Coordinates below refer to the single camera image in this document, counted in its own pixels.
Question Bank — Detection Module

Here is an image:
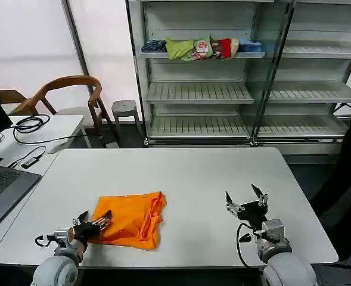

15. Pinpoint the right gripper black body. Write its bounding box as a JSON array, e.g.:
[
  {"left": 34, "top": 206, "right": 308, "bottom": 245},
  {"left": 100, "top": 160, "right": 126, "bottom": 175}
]
[{"left": 238, "top": 201, "right": 268, "bottom": 231}]

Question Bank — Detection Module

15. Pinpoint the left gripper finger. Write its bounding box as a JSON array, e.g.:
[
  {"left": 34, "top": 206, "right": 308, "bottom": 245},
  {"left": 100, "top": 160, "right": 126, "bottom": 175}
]
[
  {"left": 72, "top": 210, "right": 90, "bottom": 227},
  {"left": 91, "top": 209, "right": 114, "bottom": 232}
]

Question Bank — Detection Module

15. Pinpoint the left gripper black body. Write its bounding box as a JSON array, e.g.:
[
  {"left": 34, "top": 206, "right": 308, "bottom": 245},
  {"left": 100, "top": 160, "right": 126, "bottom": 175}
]
[{"left": 73, "top": 220, "right": 95, "bottom": 241}]

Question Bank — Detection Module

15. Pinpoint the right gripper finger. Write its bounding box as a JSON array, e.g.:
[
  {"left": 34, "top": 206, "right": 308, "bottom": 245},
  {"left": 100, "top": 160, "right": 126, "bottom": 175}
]
[
  {"left": 251, "top": 184, "right": 268, "bottom": 206},
  {"left": 225, "top": 191, "right": 245, "bottom": 220}
]

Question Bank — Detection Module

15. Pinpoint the orange shirt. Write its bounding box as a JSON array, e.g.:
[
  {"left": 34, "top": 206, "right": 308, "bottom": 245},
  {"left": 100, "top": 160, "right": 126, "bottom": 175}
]
[{"left": 87, "top": 191, "right": 167, "bottom": 251}]

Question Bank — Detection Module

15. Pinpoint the grey laptop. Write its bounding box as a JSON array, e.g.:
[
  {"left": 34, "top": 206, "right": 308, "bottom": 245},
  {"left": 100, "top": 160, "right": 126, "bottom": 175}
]
[{"left": 0, "top": 156, "right": 42, "bottom": 239}]

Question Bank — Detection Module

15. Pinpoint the small white desk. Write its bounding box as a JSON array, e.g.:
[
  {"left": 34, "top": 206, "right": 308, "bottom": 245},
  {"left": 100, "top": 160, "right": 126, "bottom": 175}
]
[{"left": 0, "top": 114, "right": 92, "bottom": 167}]

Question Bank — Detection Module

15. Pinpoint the grey round stool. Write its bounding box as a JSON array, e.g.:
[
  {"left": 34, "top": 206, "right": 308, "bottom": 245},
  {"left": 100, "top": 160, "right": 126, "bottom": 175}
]
[{"left": 111, "top": 100, "right": 143, "bottom": 135}]

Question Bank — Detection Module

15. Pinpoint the empty metal shelf rack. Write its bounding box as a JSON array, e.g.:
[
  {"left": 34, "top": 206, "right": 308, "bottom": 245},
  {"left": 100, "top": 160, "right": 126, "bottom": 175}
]
[{"left": 251, "top": 0, "right": 351, "bottom": 156}]

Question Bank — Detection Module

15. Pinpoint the metal shelf rack with clothes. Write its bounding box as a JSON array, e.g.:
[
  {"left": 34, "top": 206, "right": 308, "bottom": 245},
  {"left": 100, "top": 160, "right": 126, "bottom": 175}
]
[{"left": 126, "top": 0, "right": 295, "bottom": 147}]

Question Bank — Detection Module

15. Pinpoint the brown wooden chair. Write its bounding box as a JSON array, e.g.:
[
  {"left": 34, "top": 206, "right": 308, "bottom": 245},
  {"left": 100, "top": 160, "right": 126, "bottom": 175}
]
[{"left": 0, "top": 74, "right": 119, "bottom": 148}]

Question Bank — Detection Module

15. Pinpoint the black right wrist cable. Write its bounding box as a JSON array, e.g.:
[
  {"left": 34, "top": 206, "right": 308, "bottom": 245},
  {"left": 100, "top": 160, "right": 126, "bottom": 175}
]
[{"left": 236, "top": 222, "right": 265, "bottom": 269}]

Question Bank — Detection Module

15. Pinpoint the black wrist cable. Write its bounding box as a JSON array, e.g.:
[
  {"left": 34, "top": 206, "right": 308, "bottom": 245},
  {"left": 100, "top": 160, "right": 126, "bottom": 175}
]
[
  {"left": 236, "top": 222, "right": 265, "bottom": 269},
  {"left": 34, "top": 234, "right": 50, "bottom": 247}
]

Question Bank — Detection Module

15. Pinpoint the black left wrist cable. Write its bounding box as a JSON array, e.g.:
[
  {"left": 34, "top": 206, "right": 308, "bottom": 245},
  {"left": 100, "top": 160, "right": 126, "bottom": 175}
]
[{"left": 34, "top": 234, "right": 50, "bottom": 247}]

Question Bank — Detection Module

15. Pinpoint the black adapter with cable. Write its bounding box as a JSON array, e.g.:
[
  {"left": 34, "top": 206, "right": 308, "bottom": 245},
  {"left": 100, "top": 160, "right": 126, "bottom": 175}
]
[{"left": 7, "top": 145, "right": 47, "bottom": 169}]

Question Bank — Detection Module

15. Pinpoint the black coiled cable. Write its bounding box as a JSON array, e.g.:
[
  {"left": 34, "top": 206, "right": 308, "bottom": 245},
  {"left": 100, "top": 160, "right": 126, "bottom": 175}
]
[{"left": 13, "top": 115, "right": 89, "bottom": 138}]

